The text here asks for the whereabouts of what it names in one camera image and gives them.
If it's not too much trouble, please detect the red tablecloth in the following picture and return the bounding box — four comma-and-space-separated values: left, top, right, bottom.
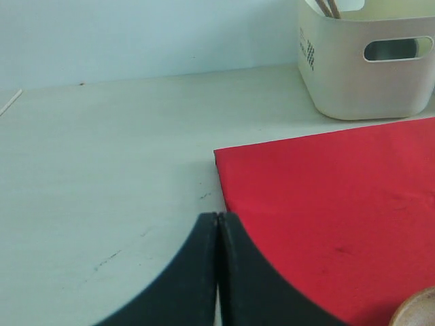
214, 118, 434, 325

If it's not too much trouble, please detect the cream plastic storage bin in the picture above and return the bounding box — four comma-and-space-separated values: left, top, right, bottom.
298, 1, 434, 120

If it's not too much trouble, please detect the stainless steel cup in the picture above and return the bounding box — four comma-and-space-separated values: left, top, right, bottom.
364, 39, 418, 61

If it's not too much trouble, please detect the wooden chopstick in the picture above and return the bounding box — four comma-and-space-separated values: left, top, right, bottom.
315, 0, 333, 18
327, 0, 341, 19

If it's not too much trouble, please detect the brown wooden plate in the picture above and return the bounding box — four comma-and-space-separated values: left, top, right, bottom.
389, 287, 434, 326

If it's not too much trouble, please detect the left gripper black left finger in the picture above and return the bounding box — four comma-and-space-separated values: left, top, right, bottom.
97, 213, 218, 325

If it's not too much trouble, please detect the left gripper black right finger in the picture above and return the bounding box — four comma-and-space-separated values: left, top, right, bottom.
217, 213, 345, 325

